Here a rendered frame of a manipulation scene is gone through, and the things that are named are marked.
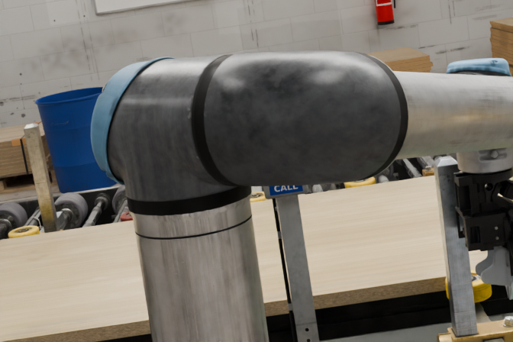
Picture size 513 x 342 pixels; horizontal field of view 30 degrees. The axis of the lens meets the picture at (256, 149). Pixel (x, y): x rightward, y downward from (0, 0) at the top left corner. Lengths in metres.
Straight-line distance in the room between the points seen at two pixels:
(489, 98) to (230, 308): 0.37
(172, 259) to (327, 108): 0.20
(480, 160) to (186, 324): 0.69
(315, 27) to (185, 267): 7.82
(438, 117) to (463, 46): 7.97
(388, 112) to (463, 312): 0.86
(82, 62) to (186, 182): 7.87
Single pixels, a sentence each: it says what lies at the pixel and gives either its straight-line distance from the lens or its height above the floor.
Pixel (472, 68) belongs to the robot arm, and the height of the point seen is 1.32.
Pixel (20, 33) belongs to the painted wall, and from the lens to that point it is 8.76.
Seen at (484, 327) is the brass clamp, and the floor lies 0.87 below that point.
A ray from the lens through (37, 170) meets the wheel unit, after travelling 2.70.
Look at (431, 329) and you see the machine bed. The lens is 1.87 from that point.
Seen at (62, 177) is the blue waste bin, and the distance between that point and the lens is 7.14.
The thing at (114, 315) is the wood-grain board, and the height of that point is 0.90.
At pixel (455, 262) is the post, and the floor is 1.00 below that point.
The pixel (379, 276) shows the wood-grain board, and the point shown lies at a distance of 1.84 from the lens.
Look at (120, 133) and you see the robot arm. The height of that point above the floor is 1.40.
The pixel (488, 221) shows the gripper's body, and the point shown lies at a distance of 1.48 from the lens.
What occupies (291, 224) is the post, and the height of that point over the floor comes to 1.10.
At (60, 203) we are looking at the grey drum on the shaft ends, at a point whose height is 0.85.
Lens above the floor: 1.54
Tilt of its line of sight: 12 degrees down
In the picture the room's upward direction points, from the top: 9 degrees counter-clockwise
